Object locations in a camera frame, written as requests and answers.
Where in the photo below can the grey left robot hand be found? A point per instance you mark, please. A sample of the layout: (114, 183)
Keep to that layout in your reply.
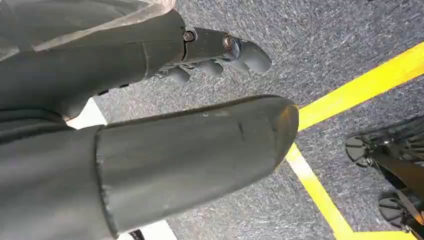
(179, 155)

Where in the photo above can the small black tag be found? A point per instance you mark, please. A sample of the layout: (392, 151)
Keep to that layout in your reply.
(137, 235)

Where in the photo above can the yellow floor tape strip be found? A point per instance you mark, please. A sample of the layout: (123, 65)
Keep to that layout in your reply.
(381, 236)
(318, 192)
(364, 86)

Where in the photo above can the black robot foot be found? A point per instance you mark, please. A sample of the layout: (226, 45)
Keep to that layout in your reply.
(400, 169)

